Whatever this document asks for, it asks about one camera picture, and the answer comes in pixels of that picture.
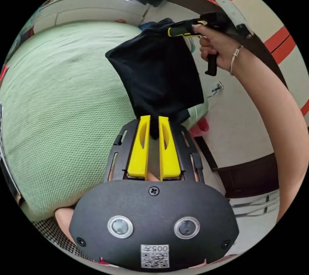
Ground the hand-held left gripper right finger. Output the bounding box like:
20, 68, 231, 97
158, 116, 181, 182

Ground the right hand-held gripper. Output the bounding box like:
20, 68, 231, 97
168, 12, 233, 77

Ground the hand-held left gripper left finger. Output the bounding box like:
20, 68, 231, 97
127, 115, 151, 181

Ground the black t-shirt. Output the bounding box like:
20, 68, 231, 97
105, 18, 205, 140

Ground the person's right forearm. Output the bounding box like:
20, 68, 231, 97
230, 46, 309, 224

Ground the person's right hand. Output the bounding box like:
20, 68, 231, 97
192, 23, 243, 73

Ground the red plastic stool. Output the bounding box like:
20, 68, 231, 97
189, 117, 210, 138

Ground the dark wooden cabinet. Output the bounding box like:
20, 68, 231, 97
194, 134, 280, 199

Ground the bed with green quilt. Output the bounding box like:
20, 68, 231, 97
0, 20, 210, 222

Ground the person's body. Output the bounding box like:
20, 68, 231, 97
31, 207, 99, 264

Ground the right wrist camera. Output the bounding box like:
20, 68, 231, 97
206, 0, 254, 39

